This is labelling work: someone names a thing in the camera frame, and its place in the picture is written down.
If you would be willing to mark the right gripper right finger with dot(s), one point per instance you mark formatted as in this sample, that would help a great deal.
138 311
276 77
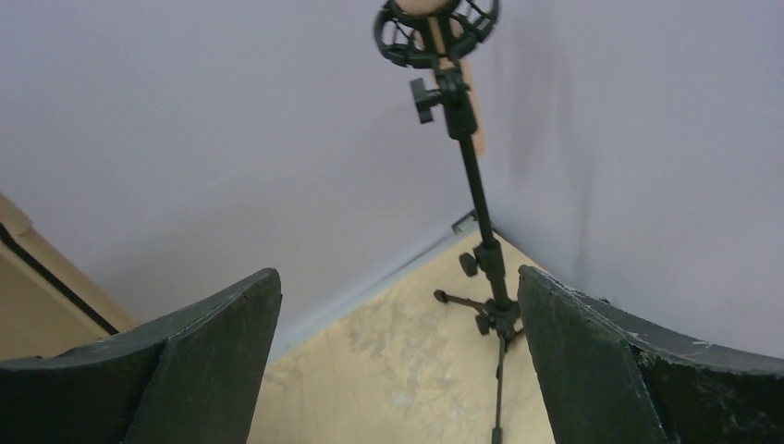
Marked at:
608 376

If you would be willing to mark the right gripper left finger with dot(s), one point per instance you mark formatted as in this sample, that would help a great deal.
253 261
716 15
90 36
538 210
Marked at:
191 376

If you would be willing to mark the black tripod mic stand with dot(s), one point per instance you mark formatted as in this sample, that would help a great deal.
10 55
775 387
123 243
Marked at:
499 314

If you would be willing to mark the pink microphone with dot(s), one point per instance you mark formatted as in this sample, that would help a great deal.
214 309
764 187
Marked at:
447 37

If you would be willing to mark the tan plastic toolbox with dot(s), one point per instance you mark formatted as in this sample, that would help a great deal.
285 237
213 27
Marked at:
48 305

